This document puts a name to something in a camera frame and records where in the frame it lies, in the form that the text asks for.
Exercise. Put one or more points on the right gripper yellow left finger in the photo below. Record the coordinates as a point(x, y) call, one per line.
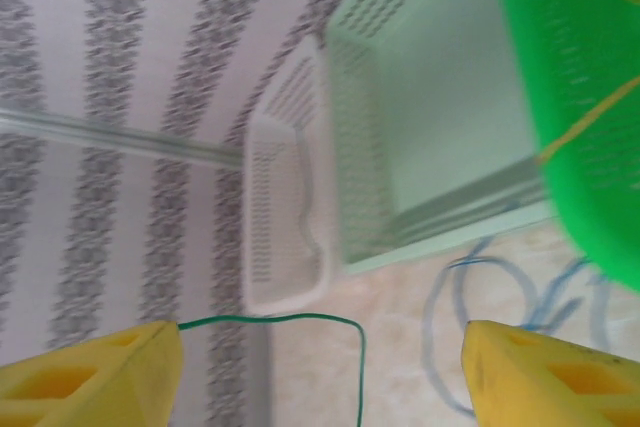
point(75, 387)

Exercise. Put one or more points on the white perforated plastic basket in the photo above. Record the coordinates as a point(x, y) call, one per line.
point(280, 197)

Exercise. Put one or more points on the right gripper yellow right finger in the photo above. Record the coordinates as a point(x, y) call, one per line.
point(550, 387)

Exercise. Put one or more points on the bright green perforated basket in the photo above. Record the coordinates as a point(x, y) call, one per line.
point(575, 47)

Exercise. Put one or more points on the pale green perforated basket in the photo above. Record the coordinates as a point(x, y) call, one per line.
point(450, 122)

